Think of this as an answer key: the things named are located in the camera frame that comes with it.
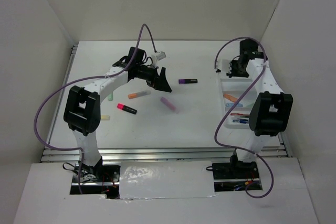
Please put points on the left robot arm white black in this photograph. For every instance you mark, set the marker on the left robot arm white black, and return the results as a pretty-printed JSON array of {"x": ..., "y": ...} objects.
[{"x": 83, "y": 107}]

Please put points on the white foil cover panel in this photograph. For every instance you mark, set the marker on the white foil cover panel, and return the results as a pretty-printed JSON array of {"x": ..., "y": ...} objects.
[{"x": 167, "y": 180}]

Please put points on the orange grey highlighter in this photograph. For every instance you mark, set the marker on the orange grey highlighter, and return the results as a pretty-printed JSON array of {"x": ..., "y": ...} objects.
[{"x": 139, "y": 94}]

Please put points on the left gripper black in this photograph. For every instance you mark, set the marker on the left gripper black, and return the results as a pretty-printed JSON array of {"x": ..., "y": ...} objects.
[{"x": 159, "y": 82}]

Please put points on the pale green highlighter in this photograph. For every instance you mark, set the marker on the pale green highlighter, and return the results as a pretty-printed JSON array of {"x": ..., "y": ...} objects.
[{"x": 110, "y": 97}]

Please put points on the orange translucent highlighter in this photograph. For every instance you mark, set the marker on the orange translucent highlighter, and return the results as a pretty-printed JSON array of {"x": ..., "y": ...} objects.
[{"x": 230, "y": 98}]

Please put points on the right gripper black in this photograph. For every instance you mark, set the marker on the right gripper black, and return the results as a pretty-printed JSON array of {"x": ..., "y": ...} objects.
[{"x": 233, "y": 74}]

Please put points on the pale yellow highlighter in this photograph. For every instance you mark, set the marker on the pale yellow highlighter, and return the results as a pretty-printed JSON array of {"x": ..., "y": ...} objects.
[{"x": 105, "y": 117}]

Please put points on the white compartment tray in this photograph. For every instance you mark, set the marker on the white compartment tray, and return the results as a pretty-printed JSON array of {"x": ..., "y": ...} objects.
[{"x": 231, "y": 89}]

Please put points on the aluminium frame rail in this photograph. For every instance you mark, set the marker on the aluminium frame rail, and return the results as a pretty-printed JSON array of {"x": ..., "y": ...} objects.
[{"x": 159, "y": 154}]

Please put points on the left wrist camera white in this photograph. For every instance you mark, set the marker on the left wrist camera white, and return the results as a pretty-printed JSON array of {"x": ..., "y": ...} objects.
[{"x": 158, "y": 56}]

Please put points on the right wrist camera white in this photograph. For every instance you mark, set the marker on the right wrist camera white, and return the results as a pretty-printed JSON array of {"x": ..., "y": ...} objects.
[{"x": 223, "y": 67}]

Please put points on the red pen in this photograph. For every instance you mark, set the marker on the red pen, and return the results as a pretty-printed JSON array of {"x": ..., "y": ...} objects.
[{"x": 240, "y": 115}]

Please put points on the purple black highlighter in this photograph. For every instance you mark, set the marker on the purple black highlighter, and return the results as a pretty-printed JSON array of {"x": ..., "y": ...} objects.
[{"x": 188, "y": 81}]

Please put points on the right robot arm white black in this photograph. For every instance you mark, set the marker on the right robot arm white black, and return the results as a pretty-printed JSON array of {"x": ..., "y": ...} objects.
[{"x": 271, "y": 110}]

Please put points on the pink translucent highlighter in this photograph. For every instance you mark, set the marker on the pink translucent highlighter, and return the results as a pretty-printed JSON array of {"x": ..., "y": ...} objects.
[{"x": 168, "y": 104}]

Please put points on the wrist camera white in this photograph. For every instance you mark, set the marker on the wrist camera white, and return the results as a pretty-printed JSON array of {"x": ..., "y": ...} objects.
[
  {"x": 223, "y": 67},
  {"x": 158, "y": 56}
]

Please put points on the blue purple pen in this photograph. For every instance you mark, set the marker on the blue purple pen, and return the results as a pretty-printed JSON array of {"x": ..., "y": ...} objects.
[{"x": 241, "y": 121}]

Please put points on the pink black highlighter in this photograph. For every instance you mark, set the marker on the pink black highlighter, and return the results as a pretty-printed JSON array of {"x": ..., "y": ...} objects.
[{"x": 126, "y": 108}]

